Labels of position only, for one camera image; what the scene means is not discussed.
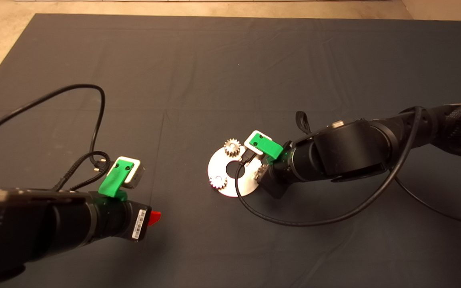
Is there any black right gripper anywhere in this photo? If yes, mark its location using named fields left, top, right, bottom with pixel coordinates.
left=261, top=147, right=309, bottom=199

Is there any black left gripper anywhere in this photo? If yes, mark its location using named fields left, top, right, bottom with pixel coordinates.
left=92, top=198, right=162, bottom=242

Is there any small steel planetary gear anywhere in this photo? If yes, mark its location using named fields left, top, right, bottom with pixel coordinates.
left=255, top=165, right=269, bottom=184
left=224, top=138, right=242, bottom=157
left=210, top=175, right=228, bottom=190

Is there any round metal carrier plate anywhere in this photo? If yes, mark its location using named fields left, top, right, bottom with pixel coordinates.
left=207, top=146, right=261, bottom=197

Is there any dark grey table cloth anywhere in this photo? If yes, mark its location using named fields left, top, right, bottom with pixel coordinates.
left=0, top=14, right=461, bottom=288

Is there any right wrist camera green mount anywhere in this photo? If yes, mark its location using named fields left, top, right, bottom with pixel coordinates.
left=243, top=130, right=285, bottom=164

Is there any wrist camera green mount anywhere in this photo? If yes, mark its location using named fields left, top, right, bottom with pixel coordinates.
left=98, top=157, right=146, bottom=200
left=243, top=130, right=285, bottom=164

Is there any black right camera cable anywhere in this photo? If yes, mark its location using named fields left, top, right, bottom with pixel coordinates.
left=235, top=106, right=423, bottom=227

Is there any black camera cable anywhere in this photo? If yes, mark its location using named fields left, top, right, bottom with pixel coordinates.
left=0, top=83, right=107, bottom=168
left=235, top=106, right=423, bottom=227

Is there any left wrist camera green mount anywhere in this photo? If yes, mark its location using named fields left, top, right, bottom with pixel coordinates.
left=98, top=157, right=146, bottom=200

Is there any thin black braided cable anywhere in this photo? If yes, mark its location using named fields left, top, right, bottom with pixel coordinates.
left=54, top=150, right=112, bottom=192

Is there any black left camera cable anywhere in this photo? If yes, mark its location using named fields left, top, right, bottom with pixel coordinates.
left=0, top=83, right=107, bottom=168

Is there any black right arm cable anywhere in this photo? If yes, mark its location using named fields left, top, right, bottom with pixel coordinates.
left=394, top=175, right=461, bottom=229

